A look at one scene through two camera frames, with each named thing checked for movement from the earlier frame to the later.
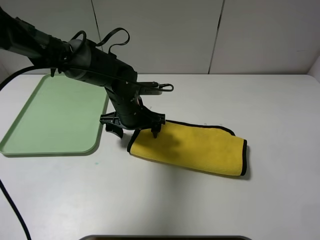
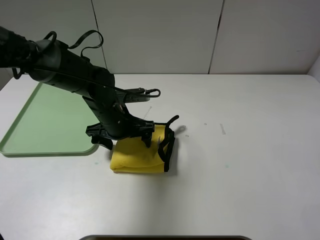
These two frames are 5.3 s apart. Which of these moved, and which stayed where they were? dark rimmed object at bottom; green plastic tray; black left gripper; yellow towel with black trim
Moved: yellow towel with black trim; black left gripper
Stayed: dark rimmed object at bottom; green plastic tray
